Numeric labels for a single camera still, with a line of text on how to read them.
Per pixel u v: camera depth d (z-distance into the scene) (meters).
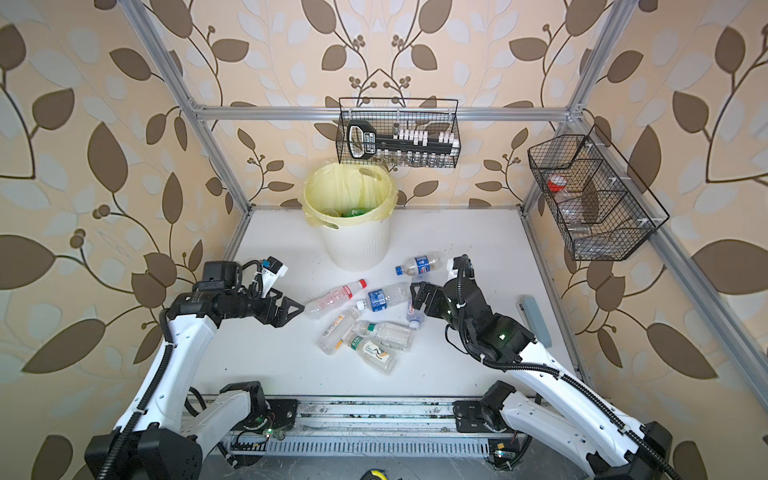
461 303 0.51
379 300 0.89
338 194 1.02
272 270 0.68
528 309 0.87
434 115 0.91
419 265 0.99
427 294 0.64
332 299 0.91
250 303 0.64
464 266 0.58
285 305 0.68
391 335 0.87
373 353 0.79
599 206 0.82
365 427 0.74
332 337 0.83
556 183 0.81
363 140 0.83
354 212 1.04
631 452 0.39
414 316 0.87
